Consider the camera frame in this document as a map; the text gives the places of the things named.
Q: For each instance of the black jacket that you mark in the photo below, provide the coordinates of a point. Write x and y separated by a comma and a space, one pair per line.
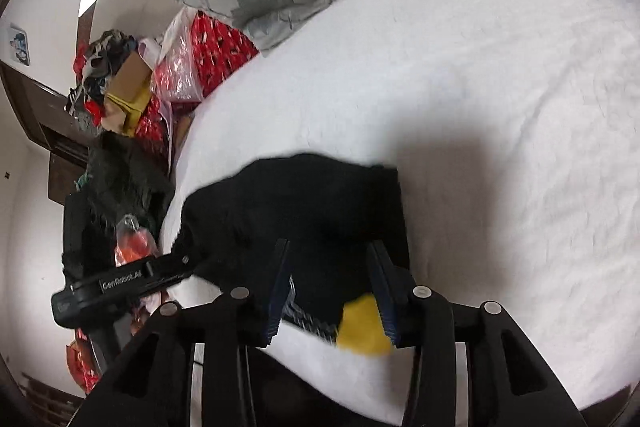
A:
120, 180

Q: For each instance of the black pants with yellow patch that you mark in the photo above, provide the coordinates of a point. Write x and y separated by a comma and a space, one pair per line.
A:
328, 211

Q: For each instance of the cardboard box pile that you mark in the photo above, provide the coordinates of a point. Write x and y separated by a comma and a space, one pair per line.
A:
127, 96

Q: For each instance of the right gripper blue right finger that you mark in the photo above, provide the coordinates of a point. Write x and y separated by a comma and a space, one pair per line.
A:
392, 289

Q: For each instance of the clear plastic bag red contents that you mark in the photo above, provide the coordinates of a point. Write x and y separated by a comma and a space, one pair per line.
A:
175, 75

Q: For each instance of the pile of clothes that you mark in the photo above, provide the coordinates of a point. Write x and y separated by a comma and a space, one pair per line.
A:
94, 66

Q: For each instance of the white quilted bedspread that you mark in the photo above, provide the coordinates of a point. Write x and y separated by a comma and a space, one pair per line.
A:
514, 126

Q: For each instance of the orange item in plastic bag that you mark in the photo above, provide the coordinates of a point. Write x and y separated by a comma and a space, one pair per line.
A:
133, 242

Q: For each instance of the red patterned blanket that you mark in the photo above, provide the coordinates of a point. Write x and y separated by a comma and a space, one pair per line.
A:
219, 50

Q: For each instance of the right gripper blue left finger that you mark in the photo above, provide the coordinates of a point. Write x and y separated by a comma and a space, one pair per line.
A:
274, 290

